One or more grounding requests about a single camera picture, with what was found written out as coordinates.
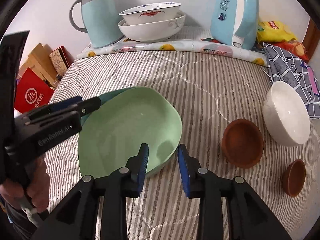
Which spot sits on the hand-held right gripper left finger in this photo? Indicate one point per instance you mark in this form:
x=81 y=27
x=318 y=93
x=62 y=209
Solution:
x=144 y=160

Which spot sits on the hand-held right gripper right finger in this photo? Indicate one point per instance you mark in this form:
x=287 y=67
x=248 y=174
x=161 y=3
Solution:
x=183 y=170

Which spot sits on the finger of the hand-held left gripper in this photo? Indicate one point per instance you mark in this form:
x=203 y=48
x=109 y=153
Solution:
x=65 y=102
x=91 y=105

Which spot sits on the teal plate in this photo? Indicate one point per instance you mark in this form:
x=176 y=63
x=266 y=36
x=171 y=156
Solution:
x=110 y=96

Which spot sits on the light green plate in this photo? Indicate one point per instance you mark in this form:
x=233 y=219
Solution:
x=130 y=125

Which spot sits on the person's left hand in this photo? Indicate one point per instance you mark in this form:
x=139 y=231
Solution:
x=37 y=187

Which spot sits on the red paper bag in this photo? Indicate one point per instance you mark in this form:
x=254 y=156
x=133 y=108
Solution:
x=32 y=90

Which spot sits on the brown patterned box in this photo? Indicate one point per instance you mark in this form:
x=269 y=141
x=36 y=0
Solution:
x=60 y=60

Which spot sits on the plain cardboard box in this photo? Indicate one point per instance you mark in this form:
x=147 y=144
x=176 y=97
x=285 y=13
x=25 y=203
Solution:
x=37 y=55

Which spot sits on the large brown wooden bowl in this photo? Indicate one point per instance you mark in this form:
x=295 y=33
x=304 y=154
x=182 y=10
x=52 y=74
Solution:
x=240 y=140

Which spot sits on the grey striped quilt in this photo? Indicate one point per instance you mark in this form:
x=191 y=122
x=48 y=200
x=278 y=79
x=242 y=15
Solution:
x=200 y=92

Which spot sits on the light blue thermos jug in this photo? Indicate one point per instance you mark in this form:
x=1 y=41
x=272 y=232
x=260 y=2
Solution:
x=100 y=17

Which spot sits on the large white bowl grey print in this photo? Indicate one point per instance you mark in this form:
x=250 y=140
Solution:
x=150 y=33

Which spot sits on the fruit print table mat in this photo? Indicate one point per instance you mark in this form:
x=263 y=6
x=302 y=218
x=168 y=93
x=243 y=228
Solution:
x=175 y=46

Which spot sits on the white bowl with red print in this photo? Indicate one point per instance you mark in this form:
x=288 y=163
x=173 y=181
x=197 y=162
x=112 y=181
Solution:
x=150 y=17

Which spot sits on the small brown wooden bowl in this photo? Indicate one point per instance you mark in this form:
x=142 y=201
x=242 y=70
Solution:
x=295 y=177

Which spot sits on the plain white bowl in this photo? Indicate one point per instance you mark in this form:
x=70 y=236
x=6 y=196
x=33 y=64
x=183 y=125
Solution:
x=285 y=115

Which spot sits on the blue checked cloth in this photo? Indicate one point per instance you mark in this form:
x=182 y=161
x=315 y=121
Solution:
x=285 y=65

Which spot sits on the pink paper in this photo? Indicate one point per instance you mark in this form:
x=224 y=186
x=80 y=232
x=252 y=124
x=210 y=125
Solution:
x=312 y=80

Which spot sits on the light blue electric kettle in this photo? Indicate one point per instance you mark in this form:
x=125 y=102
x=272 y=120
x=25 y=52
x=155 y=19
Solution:
x=225 y=17

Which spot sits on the yellow chips bag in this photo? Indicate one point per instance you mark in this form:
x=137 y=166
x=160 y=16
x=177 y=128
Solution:
x=272 y=30

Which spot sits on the red orange snack bag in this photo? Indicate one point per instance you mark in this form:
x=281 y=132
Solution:
x=297 y=48

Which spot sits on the brown wooden door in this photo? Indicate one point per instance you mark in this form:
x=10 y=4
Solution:
x=312 y=37

